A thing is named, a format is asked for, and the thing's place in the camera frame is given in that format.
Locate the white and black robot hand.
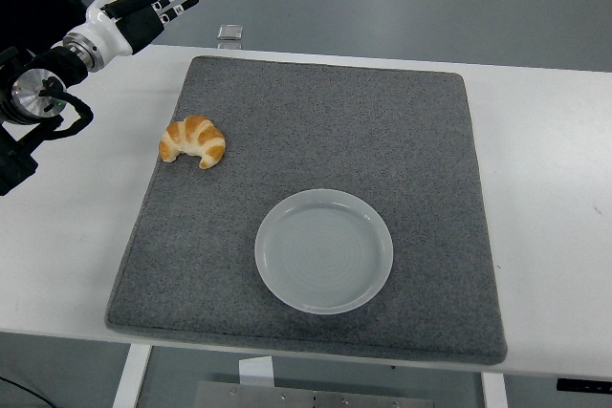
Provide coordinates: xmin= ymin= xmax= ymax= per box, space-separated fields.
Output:
xmin=84 ymin=0 xmax=201 ymax=64

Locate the golden croissant bread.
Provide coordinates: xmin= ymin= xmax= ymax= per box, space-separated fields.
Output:
xmin=159 ymin=114 xmax=227 ymax=170

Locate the pale grey round plate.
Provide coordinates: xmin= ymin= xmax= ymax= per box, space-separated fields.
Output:
xmin=253 ymin=187 xmax=395 ymax=316

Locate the grey metal plate with screws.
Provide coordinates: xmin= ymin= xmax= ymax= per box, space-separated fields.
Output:
xmin=195 ymin=380 xmax=436 ymax=408

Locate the small clear square floor object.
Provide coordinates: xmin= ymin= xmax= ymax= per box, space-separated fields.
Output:
xmin=216 ymin=24 xmax=245 ymax=42

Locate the grey felt mat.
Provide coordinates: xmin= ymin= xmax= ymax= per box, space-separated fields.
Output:
xmin=104 ymin=54 xmax=509 ymax=365

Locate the white table leg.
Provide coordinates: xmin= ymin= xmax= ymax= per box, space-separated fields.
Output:
xmin=480 ymin=372 xmax=509 ymax=408
xmin=112 ymin=344 xmax=153 ymax=408

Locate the black table control panel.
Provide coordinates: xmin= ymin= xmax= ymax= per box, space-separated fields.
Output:
xmin=557 ymin=377 xmax=612 ymax=393

